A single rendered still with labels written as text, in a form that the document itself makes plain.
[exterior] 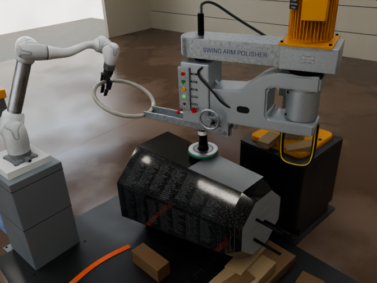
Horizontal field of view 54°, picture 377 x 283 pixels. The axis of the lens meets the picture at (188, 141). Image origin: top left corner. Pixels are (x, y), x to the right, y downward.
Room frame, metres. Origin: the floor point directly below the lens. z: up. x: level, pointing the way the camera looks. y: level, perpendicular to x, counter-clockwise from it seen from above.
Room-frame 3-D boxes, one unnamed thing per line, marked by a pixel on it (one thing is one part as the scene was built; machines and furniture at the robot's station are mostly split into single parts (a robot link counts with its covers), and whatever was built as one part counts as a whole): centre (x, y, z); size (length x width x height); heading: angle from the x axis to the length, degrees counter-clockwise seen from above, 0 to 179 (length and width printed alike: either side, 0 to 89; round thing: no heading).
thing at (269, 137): (2.53, -0.63, 0.81); 0.20 x 0.10 x 0.05; 140
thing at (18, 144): (2.33, 1.22, 1.02); 0.18 x 0.16 x 0.22; 32
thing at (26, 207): (2.32, 1.22, 0.40); 0.50 x 0.50 x 0.80; 48
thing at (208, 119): (2.18, -0.16, 1.18); 0.15 x 0.10 x 0.15; 62
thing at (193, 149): (2.34, -0.11, 0.85); 0.21 x 0.21 x 0.01
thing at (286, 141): (2.66, -0.85, 0.76); 0.49 x 0.49 x 0.05; 42
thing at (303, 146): (2.43, -0.84, 0.80); 0.20 x 0.10 x 0.05; 88
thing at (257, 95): (2.15, -0.45, 1.28); 0.74 x 0.23 x 0.49; 62
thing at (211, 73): (2.30, -0.18, 1.30); 0.36 x 0.22 x 0.45; 62
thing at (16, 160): (2.31, 1.21, 0.88); 0.22 x 0.18 x 0.06; 51
